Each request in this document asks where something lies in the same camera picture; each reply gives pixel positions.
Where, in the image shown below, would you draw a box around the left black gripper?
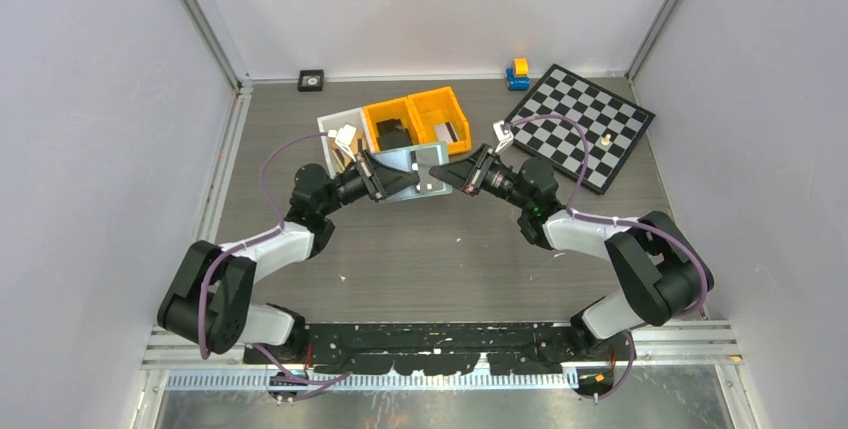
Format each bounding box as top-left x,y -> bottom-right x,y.
319,150 -> 418,217

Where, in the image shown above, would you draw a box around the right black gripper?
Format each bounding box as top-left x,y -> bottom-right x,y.
429,144 -> 533,212

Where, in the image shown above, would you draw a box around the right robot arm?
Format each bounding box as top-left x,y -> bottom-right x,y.
429,145 -> 714,360

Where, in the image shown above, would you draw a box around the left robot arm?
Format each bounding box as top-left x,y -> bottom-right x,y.
156,151 -> 420,363

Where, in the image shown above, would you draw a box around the white card with stripe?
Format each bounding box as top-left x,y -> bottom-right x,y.
433,121 -> 460,145

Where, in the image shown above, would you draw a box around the brown cards in white bin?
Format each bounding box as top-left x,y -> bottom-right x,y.
331,133 -> 368,172

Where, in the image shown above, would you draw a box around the black wallet in bin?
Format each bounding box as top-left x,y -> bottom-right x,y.
376,119 -> 413,151

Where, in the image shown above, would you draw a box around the white storage bin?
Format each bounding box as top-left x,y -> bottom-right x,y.
317,106 -> 376,176

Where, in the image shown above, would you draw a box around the middle orange storage bin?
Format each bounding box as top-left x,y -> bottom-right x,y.
363,96 -> 426,151

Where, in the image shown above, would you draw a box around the orange storage bin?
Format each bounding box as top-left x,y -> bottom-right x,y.
408,86 -> 472,156
363,96 -> 426,151

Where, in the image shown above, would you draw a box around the right orange storage bin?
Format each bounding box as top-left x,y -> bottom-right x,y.
408,86 -> 472,156

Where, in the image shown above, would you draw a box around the small black square box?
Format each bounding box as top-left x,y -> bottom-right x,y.
297,69 -> 325,92

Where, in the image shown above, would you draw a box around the black white chessboard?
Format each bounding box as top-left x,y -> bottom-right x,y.
505,64 -> 655,195

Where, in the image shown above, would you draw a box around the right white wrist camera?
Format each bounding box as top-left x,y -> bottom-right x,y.
493,120 -> 514,154

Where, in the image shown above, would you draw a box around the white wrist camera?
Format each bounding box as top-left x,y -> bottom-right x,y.
493,120 -> 514,154
327,124 -> 358,159

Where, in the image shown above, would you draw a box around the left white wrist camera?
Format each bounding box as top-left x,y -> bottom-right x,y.
327,124 -> 358,159

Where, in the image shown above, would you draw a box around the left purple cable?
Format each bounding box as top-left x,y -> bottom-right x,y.
196,132 -> 356,404

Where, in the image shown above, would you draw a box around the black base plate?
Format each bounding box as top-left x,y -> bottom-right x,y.
244,322 -> 630,376

